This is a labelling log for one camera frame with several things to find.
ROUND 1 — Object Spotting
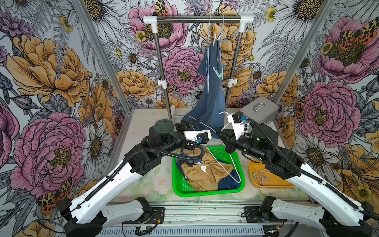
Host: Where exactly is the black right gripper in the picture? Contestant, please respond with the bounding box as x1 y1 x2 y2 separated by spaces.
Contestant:
216 129 269 162

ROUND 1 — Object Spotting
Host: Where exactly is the light blue t-shirt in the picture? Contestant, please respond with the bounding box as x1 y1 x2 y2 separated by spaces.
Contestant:
183 41 226 139

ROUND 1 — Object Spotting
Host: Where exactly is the tan tank top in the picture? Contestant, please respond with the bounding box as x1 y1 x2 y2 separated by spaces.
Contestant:
176 149 239 192

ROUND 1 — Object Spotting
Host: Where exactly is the dark blue t-shirt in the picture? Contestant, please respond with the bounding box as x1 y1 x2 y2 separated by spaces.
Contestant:
218 176 240 191

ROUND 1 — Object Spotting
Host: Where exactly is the teal plastic clothespin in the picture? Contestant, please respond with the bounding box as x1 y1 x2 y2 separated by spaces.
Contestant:
213 67 224 80

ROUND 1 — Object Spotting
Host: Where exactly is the blue hanger of light shirt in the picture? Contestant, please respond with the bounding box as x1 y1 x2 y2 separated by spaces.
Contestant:
206 14 212 95

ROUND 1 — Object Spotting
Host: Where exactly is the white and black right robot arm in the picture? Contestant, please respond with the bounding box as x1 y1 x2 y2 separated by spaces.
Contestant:
216 112 379 237

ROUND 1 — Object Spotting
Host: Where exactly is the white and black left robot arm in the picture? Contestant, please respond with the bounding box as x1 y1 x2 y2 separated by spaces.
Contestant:
59 119 212 237

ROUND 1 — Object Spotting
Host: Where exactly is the silver metal case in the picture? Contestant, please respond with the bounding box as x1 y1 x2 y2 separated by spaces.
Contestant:
240 97 279 125

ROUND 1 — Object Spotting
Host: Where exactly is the yellow plastic tray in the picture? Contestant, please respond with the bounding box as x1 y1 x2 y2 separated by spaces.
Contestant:
248 161 295 189

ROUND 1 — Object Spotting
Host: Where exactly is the green perforated plastic basket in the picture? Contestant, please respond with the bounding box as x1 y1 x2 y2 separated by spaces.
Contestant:
172 146 245 198

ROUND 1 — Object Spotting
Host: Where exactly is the metal clothes rack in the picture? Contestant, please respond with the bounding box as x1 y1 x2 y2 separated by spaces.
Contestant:
143 14 255 125

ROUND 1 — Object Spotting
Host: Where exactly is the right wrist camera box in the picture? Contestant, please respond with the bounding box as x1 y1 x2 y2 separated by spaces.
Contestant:
227 112 252 140

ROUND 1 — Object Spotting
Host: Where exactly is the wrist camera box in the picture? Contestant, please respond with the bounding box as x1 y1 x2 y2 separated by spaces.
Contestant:
183 129 212 144
227 112 252 140

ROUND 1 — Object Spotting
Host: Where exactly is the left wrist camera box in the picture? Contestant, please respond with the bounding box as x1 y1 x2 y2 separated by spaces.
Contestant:
183 129 212 144

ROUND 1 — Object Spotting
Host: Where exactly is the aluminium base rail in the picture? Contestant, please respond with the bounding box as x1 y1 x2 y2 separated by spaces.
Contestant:
97 201 329 237

